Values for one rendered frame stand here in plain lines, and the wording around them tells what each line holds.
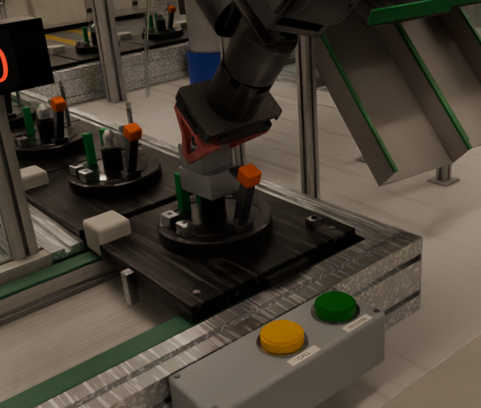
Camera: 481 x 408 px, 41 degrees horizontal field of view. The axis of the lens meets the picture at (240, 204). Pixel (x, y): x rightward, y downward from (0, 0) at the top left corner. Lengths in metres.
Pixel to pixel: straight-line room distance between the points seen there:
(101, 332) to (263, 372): 0.23
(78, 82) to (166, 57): 0.31
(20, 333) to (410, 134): 0.56
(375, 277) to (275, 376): 0.22
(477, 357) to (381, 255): 0.15
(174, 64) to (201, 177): 1.40
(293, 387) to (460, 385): 0.21
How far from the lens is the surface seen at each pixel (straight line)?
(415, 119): 0.94
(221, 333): 0.63
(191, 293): 0.68
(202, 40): 1.68
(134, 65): 2.04
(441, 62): 1.06
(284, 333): 0.60
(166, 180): 0.97
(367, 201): 1.13
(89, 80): 1.98
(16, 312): 0.81
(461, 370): 0.75
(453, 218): 1.07
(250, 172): 0.69
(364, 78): 0.94
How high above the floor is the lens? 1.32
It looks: 24 degrees down
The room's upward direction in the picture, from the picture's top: 5 degrees counter-clockwise
